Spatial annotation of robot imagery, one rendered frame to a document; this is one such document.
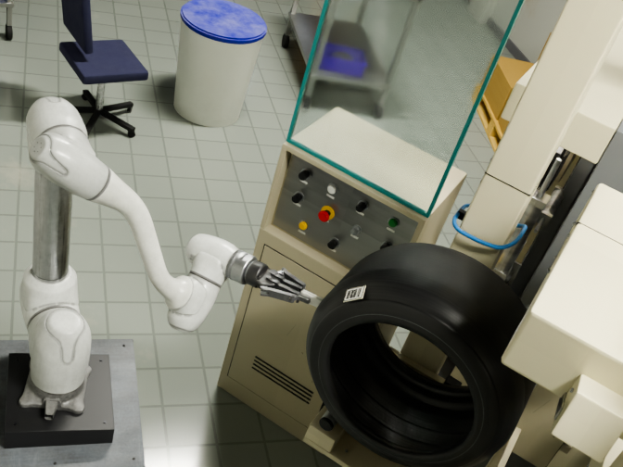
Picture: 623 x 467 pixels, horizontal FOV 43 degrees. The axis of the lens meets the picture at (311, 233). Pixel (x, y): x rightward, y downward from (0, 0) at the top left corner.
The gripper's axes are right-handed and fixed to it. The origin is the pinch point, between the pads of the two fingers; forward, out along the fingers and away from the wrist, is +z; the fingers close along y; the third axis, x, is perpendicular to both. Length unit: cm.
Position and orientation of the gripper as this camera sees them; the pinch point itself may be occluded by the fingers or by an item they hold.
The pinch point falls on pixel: (311, 299)
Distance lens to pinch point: 221.9
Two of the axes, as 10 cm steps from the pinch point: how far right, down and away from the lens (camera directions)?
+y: 4.9, -4.4, 7.5
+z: 8.7, 3.7, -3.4
